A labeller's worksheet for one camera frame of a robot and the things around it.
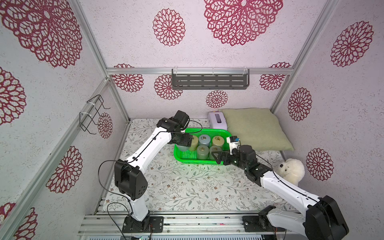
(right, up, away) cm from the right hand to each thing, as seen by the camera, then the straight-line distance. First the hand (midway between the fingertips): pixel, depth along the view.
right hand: (216, 151), depth 81 cm
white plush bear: (+35, -9, -9) cm, 37 cm away
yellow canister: (-11, +3, +16) cm, 20 cm away
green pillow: (+30, +12, +17) cm, 36 cm away
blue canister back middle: (-5, +5, +16) cm, 18 cm away
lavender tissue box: (+5, +19, +25) cm, 32 cm away
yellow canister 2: (+4, +5, +16) cm, 18 cm away
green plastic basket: (-13, -5, +19) cm, 24 cm away
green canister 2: (+1, 0, +11) cm, 11 cm away
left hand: (-18, +4, +2) cm, 19 cm away
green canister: (-7, -2, +11) cm, 13 cm away
